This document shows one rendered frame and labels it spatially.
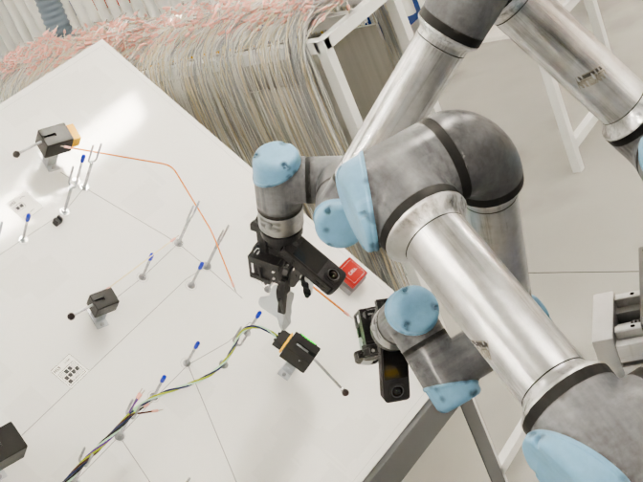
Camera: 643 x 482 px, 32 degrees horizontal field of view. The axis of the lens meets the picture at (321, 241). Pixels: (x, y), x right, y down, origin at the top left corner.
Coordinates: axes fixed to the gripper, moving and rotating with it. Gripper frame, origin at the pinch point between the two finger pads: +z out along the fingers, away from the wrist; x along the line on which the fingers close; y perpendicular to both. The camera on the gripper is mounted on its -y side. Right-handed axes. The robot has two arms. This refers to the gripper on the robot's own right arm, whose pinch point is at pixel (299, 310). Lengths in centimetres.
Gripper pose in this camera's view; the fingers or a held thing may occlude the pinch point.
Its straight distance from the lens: 196.9
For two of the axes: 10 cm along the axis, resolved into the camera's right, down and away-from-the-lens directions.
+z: 0.4, 7.2, 7.0
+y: -8.8, -3.0, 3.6
